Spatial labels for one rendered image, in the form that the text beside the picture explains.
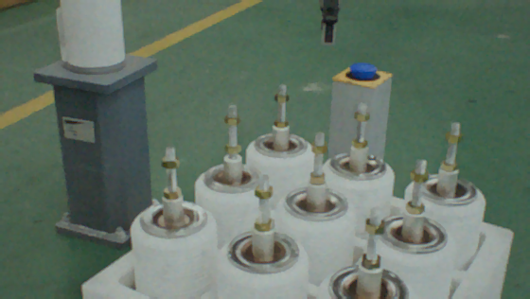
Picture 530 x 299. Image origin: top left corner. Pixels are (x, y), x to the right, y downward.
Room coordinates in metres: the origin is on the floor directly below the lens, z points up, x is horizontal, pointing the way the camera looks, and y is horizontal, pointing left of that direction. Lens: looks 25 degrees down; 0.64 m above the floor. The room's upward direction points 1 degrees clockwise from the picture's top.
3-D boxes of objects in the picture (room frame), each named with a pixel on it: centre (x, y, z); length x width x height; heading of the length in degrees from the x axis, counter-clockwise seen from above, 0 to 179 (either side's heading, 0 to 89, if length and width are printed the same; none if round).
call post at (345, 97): (0.95, -0.15, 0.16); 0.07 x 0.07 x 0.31; 59
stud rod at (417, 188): (0.61, -0.16, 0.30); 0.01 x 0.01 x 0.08; 46
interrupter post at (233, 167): (0.73, 0.04, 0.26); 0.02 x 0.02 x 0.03
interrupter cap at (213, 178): (0.73, 0.04, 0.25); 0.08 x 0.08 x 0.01
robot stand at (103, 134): (1.03, 0.28, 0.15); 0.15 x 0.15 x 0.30; 67
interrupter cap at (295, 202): (0.67, -0.06, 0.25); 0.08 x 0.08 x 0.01
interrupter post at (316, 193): (0.67, -0.06, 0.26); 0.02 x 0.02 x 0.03
